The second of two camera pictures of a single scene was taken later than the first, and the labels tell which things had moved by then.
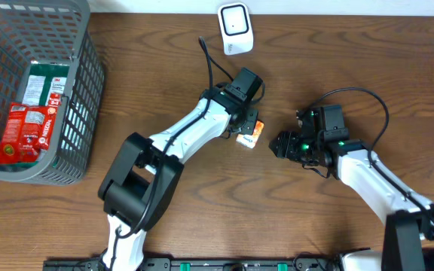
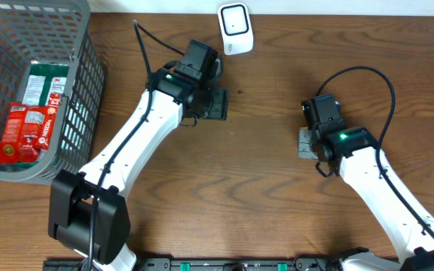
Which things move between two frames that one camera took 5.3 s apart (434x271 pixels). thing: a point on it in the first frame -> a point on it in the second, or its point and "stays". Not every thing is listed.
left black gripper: (252, 123) -> (220, 111)
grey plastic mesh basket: (10, 35) stays
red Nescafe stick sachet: (54, 99) stays
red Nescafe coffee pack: (26, 132) stays
